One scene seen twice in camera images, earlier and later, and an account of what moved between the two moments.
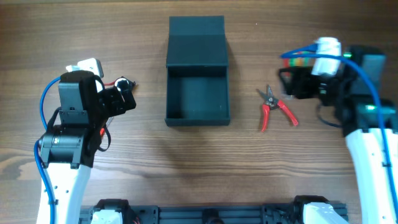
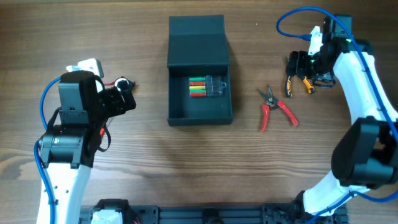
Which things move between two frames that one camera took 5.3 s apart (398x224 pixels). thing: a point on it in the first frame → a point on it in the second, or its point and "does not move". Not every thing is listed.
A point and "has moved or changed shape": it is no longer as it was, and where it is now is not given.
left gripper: x=117 y=99 does not move
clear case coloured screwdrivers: x=299 y=61 has moved or changed shape
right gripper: x=296 y=83 → x=297 y=66
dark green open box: x=198 y=71 does not move
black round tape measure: x=125 y=86 does not move
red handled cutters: x=272 y=102 does not move
